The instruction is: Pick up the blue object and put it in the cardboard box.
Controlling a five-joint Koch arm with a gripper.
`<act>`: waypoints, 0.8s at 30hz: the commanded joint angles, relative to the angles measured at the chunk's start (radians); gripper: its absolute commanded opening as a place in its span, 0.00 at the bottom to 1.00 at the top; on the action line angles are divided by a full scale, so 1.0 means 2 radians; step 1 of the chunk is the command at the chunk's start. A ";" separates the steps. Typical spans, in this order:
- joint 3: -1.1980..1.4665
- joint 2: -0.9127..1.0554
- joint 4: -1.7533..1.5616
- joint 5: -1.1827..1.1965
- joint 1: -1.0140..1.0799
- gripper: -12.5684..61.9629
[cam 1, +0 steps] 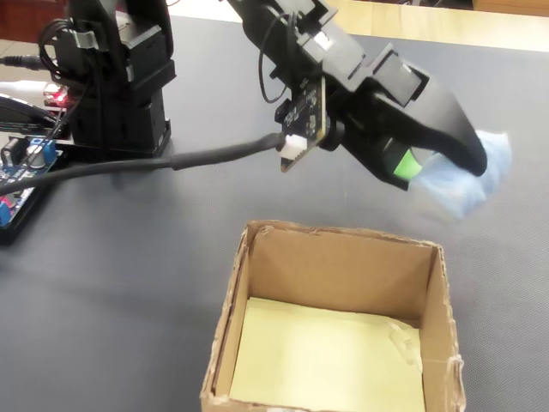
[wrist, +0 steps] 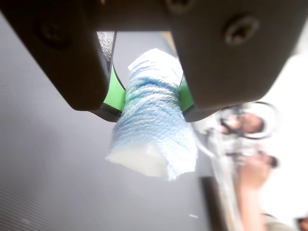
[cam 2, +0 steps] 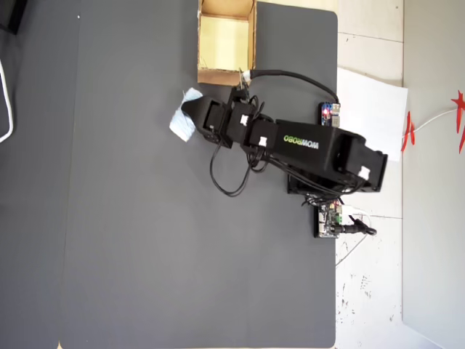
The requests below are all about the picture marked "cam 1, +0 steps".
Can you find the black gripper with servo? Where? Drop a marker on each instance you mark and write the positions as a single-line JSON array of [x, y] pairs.
[[343, 60]]

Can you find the light blue block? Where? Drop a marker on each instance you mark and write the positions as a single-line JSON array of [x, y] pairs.
[[454, 193]]

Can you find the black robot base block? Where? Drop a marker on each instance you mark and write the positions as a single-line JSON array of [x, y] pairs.
[[128, 98]]

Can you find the open brown cardboard box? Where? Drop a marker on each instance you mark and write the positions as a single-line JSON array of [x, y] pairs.
[[339, 266]]

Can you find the pale yellow paper sheet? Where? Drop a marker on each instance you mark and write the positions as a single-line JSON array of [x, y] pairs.
[[326, 360]]

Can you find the dark grey table mat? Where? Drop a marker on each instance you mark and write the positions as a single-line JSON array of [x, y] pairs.
[[128, 300]]

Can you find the small board with red light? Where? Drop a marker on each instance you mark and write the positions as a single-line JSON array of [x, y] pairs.
[[58, 96]]

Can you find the blue controller circuit board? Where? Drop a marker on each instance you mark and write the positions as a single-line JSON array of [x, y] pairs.
[[17, 171]]

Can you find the black power plug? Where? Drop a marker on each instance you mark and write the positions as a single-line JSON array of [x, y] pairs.
[[21, 61]]

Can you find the blue electronics control board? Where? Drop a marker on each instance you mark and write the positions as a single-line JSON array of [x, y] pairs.
[[17, 234]]

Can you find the black camera circuit board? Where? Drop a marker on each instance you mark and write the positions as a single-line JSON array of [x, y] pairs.
[[306, 111]]

